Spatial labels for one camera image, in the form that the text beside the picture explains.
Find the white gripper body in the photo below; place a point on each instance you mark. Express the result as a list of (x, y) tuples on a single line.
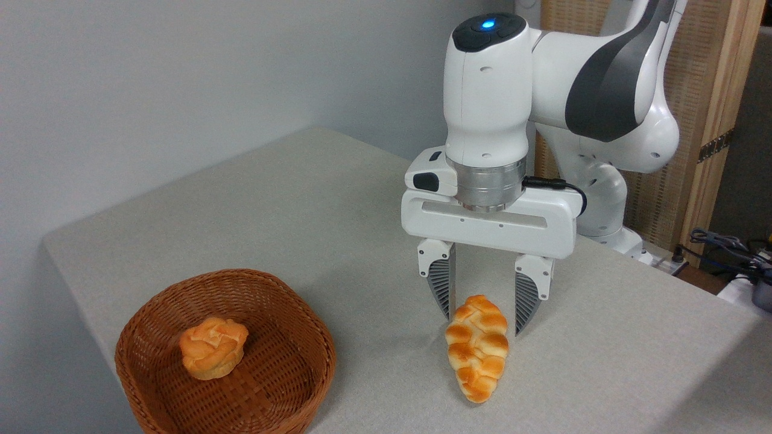
[(482, 232)]

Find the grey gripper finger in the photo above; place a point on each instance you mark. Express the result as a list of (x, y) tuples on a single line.
[(440, 283), (526, 295)]

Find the braided bread loaf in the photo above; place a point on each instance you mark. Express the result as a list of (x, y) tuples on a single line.
[(477, 349)]

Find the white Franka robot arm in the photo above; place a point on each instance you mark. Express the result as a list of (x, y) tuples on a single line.
[(488, 90)]

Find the brown wicker basket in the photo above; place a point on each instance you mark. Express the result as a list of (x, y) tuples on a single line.
[(277, 386)]

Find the round bread bun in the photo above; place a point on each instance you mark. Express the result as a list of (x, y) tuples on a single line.
[(212, 349)]

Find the grey tablecloth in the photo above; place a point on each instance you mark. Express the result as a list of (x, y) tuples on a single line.
[(301, 229)]

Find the grey round container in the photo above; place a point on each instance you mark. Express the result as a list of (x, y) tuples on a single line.
[(763, 294)]

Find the metal screen hinge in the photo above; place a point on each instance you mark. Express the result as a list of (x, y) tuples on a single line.
[(716, 146)]

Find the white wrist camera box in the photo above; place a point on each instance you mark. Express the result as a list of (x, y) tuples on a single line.
[(428, 175)]

